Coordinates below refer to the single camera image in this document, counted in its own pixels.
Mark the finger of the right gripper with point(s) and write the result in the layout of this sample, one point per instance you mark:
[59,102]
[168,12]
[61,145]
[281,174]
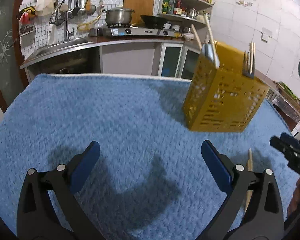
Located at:
[288,145]

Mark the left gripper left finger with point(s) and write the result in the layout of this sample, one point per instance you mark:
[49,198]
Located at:
[36,217]

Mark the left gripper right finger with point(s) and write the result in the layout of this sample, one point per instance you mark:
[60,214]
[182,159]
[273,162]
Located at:
[263,218]

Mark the kitchen counter with cabinets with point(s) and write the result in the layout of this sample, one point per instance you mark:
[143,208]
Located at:
[145,56]

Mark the side table with vegetables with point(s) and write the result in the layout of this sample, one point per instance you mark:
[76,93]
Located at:
[288,108]

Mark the yellow perforated utensil holder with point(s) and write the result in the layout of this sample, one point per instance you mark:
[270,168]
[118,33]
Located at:
[222,99]

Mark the metal fork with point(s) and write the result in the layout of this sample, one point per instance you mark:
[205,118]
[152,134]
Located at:
[245,68]

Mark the blue textured towel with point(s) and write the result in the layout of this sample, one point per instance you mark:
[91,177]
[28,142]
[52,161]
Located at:
[150,181]

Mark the brown glass door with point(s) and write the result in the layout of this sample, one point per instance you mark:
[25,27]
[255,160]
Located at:
[13,80]

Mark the steel sink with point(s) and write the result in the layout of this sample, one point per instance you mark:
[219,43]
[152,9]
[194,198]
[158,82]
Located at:
[61,46]

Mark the gas stove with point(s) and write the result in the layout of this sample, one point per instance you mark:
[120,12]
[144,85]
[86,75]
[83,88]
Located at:
[121,31]

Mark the corner shelf with bottles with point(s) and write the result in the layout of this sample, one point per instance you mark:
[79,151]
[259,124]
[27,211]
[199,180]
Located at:
[186,13]

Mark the sink faucet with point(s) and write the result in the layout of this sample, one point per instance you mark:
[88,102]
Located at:
[60,16]

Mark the black wok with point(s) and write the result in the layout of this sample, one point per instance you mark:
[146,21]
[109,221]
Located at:
[153,22]

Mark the steel cooking pot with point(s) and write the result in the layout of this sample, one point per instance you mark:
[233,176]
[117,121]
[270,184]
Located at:
[118,16]

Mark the wooden cutting board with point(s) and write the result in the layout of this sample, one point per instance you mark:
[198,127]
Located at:
[140,7]

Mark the white wall socket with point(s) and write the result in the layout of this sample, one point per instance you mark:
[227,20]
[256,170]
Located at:
[266,35]

